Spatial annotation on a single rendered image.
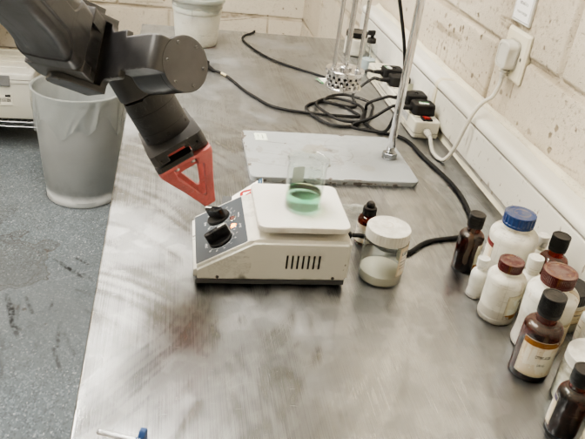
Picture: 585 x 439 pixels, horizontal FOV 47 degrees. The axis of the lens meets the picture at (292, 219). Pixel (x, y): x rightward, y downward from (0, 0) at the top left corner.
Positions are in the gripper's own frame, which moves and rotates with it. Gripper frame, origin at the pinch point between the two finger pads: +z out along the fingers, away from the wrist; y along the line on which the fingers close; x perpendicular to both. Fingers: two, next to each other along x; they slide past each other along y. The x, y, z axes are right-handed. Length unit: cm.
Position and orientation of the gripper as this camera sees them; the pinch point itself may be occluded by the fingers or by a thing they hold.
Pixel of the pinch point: (204, 192)
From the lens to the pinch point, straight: 83.8
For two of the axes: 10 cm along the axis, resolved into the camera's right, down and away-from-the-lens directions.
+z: 4.0, 7.6, 5.1
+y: -3.3, -4.0, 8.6
